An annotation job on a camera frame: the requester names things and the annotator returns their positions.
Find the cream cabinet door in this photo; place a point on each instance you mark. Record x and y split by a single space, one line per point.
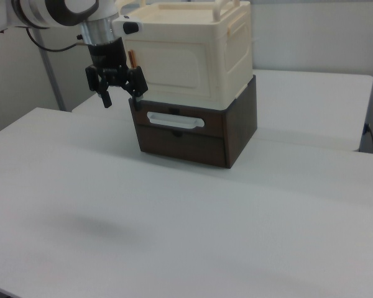
177 68

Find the cream plastic cabinet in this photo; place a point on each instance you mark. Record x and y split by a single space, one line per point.
233 56

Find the dark brown drawer unit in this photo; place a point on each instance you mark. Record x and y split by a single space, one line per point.
241 118

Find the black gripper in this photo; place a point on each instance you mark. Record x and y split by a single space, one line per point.
108 59

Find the cream carry rail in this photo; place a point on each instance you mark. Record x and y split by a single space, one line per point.
219 9
122 7

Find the grey metal frame post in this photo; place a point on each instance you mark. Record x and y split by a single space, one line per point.
51 71

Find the plain brown drawer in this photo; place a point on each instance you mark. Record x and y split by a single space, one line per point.
186 149

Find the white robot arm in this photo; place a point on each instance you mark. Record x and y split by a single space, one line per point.
43 12

